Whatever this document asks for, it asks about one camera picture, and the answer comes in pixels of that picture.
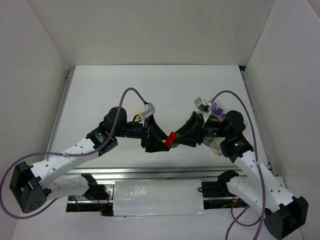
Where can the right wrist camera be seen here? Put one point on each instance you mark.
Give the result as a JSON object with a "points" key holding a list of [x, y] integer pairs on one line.
{"points": [[202, 105]]}

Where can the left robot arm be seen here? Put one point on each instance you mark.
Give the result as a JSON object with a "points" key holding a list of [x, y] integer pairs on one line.
{"points": [[32, 185]]}

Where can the green lego half of block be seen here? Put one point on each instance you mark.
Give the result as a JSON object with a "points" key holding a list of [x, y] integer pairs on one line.
{"points": [[175, 143]]}

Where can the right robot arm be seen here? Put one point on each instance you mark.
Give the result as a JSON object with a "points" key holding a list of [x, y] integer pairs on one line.
{"points": [[283, 211]]}

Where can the small purple lego brick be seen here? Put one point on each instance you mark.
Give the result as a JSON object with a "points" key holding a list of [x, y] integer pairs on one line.
{"points": [[219, 111]]}

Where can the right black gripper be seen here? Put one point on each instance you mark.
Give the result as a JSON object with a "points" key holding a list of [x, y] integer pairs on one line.
{"points": [[199, 130]]}

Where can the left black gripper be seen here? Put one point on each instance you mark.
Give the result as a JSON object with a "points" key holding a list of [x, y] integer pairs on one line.
{"points": [[145, 135]]}

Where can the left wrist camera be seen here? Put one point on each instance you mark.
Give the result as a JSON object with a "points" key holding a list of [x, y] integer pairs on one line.
{"points": [[147, 111]]}

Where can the aluminium frame rail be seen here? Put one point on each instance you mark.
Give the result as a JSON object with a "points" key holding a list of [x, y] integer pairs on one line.
{"points": [[155, 173]]}

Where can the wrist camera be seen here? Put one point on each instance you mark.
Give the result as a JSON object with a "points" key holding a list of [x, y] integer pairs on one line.
{"points": [[202, 105], [147, 111]]}

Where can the purple round lego piece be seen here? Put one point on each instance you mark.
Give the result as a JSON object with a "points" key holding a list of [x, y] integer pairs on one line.
{"points": [[213, 107]]}

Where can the clear compartment container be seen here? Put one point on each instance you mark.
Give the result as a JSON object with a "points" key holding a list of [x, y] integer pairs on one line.
{"points": [[213, 141]]}

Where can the foil covered panel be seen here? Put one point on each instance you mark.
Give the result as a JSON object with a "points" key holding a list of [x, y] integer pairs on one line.
{"points": [[157, 198]]}

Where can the yellow small lego brick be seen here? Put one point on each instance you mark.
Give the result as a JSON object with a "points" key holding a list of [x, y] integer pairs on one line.
{"points": [[138, 114]]}

